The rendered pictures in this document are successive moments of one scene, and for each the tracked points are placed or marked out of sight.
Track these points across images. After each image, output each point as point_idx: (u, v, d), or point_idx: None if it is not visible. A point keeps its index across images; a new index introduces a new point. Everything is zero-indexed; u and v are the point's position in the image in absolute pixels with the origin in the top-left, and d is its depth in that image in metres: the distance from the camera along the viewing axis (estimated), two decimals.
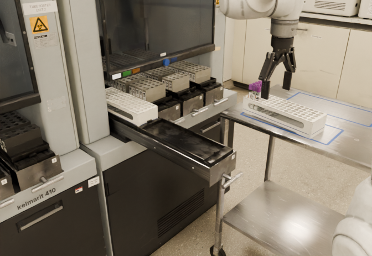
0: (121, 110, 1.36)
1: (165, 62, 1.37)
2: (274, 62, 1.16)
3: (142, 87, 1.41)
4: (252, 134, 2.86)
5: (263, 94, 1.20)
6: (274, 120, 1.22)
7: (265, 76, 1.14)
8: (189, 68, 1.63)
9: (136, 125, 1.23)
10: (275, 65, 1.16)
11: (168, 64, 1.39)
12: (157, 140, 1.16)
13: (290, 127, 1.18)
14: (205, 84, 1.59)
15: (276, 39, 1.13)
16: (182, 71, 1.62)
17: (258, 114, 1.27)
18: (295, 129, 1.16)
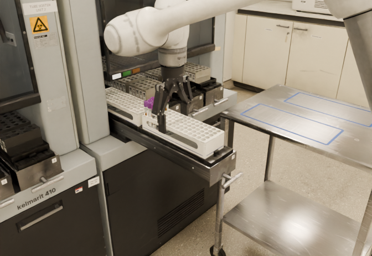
0: (121, 110, 1.36)
1: None
2: (166, 93, 1.08)
3: (142, 87, 1.41)
4: (252, 134, 2.86)
5: (160, 128, 1.12)
6: (171, 140, 1.11)
7: (158, 110, 1.06)
8: (189, 68, 1.63)
9: (136, 125, 1.23)
10: (168, 97, 1.08)
11: None
12: (157, 140, 1.16)
13: (186, 147, 1.07)
14: (205, 84, 1.59)
15: (164, 68, 1.04)
16: None
17: (157, 134, 1.16)
18: (191, 150, 1.06)
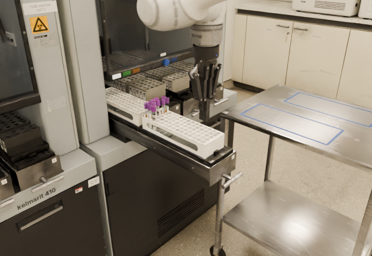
0: (121, 110, 1.36)
1: (165, 62, 1.37)
2: (208, 74, 1.00)
3: (142, 87, 1.41)
4: (252, 134, 2.86)
5: (206, 114, 1.04)
6: (171, 142, 1.12)
7: None
8: (189, 68, 1.63)
9: (136, 125, 1.23)
10: None
11: (168, 64, 1.39)
12: (157, 140, 1.16)
13: (186, 150, 1.07)
14: None
15: None
16: (182, 71, 1.62)
17: (157, 135, 1.16)
18: (191, 152, 1.06)
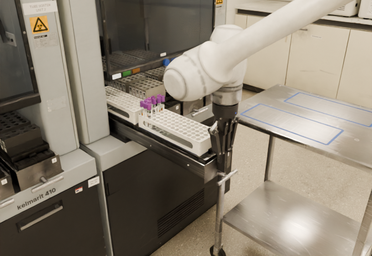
0: (118, 109, 1.38)
1: (165, 62, 1.37)
2: None
3: (142, 87, 1.41)
4: (252, 134, 2.86)
5: (224, 165, 1.06)
6: (166, 140, 1.13)
7: None
8: None
9: (132, 123, 1.24)
10: None
11: (168, 64, 1.39)
12: (153, 137, 1.17)
13: (181, 147, 1.09)
14: None
15: None
16: None
17: (153, 133, 1.17)
18: (186, 150, 1.08)
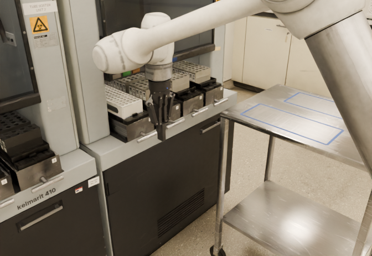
0: None
1: None
2: (163, 102, 1.19)
3: (142, 87, 1.41)
4: (252, 134, 2.86)
5: (164, 135, 1.23)
6: None
7: None
8: (189, 68, 1.63)
9: None
10: None
11: None
12: None
13: (111, 113, 1.32)
14: (205, 84, 1.59)
15: None
16: (182, 71, 1.62)
17: None
18: (114, 114, 1.31)
